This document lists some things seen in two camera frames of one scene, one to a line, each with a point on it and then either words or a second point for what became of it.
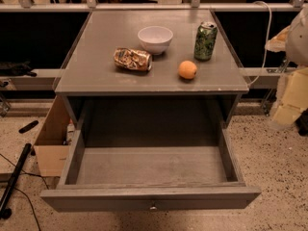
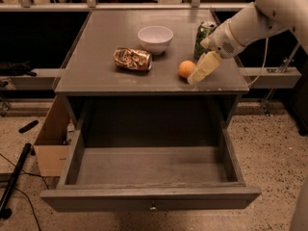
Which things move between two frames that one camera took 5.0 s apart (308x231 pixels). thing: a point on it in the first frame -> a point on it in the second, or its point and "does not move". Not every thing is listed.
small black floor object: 28,127 does not move
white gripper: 298,42 -> 221,39
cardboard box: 53,154 does not move
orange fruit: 187,69 does not move
